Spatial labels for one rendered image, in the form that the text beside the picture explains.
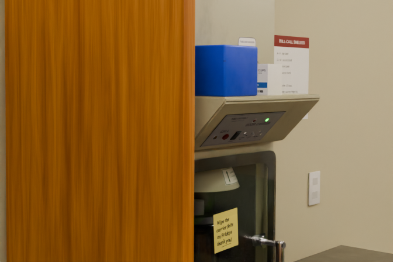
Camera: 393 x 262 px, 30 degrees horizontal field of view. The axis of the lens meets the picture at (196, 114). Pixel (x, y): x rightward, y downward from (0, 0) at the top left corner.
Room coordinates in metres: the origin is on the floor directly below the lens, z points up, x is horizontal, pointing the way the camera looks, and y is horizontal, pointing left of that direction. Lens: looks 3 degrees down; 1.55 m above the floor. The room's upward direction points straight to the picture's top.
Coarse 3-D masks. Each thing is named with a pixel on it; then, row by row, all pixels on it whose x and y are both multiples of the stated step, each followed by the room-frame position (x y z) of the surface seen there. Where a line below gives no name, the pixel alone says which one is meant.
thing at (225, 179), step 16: (208, 160) 1.38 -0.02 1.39; (224, 160) 1.42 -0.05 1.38; (240, 160) 1.46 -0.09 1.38; (256, 160) 1.50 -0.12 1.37; (272, 160) 1.55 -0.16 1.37; (208, 176) 1.38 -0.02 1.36; (224, 176) 1.42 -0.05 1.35; (240, 176) 1.46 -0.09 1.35; (256, 176) 1.50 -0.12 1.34; (272, 176) 1.55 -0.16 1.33; (208, 192) 1.38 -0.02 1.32; (224, 192) 1.42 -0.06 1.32; (240, 192) 1.46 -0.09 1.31; (256, 192) 1.50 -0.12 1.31; (272, 192) 1.55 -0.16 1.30; (208, 208) 1.38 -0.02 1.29; (224, 208) 1.42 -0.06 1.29; (240, 208) 1.46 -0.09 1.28; (256, 208) 1.50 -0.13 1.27; (272, 208) 1.55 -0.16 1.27; (208, 224) 1.38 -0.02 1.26; (240, 224) 1.46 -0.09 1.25; (256, 224) 1.50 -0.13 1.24; (272, 224) 1.55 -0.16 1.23; (208, 240) 1.38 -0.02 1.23; (240, 240) 1.46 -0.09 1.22; (256, 240) 1.50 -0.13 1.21; (208, 256) 1.38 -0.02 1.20; (224, 256) 1.42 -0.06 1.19; (240, 256) 1.46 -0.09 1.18; (256, 256) 1.50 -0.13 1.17; (272, 256) 1.55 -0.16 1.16
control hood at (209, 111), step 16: (208, 96) 1.28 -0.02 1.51; (240, 96) 1.29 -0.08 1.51; (256, 96) 1.33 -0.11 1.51; (272, 96) 1.37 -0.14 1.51; (288, 96) 1.41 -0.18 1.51; (304, 96) 1.45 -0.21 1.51; (208, 112) 1.27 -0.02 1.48; (224, 112) 1.28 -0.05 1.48; (240, 112) 1.32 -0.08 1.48; (256, 112) 1.36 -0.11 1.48; (288, 112) 1.45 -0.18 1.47; (304, 112) 1.50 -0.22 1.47; (208, 128) 1.29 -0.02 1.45; (272, 128) 1.47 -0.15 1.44; (288, 128) 1.52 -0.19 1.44; (224, 144) 1.39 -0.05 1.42; (240, 144) 1.44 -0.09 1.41
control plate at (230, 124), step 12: (228, 120) 1.31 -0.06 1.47; (240, 120) 1.34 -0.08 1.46; (252, 120) 1.38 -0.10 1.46; (264, 120) 1.41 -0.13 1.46; (276, 120) 1.44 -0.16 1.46; (216, 132) 1.32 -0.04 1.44; (228, 132) 1.35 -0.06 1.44; (264, 132) 1.46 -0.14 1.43; (204, 144) 1.33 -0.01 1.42; (216, 144) 1.36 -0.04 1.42
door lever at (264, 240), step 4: (264, 236) 1.52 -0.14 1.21; (260, 240) 1.51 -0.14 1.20; (264, 240) 1.51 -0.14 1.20; (268, 240) 1.51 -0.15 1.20; (272, 240) 1.51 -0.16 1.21; (280, 240) 1.50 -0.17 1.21; (260, 244) 1.51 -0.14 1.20; (264, 244) 1.52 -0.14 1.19; (268, 244) 1.51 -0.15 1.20; (272, 244) 1.50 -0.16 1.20; (276, 244) 1.49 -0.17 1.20; (280, 244) 1.49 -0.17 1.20; (284, 244) 1.49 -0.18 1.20; (276, 248) 1.49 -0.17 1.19; (280, 248) 1.49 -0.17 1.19; (284, 248) 1.49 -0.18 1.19; (276, 252) 1.49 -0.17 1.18; (280, 252) 1.49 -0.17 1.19; (284, 252) 1.49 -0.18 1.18; (276, 256) 1.49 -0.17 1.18; (280, 256) 1.49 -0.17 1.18; (276, 260) 1.49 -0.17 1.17; (280, 260) 1.49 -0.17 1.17
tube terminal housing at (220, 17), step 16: (208, 0) 1.40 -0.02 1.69; (224, 0) 1.44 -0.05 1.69; (240, 0) 1.48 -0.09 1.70; (256, 0) 1.52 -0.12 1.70; (272, 0) 1.56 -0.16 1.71; (208, 16) 1.40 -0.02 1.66; (224, 16) 1.44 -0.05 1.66; (240, 16) 1.48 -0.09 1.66; (256, 16) 1.52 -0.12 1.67; (272, 16) 1.56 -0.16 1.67; (208, 32) 1.40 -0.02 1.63; (224, 32) 1.44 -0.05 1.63; (240, 32) 1.48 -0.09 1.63; (256, 32) 1.52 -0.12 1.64; (272, 32) 1.56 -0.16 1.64; (272, 48) 1.56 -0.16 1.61; (256, 144) 1.52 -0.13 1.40; (272, 144) 1.57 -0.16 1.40
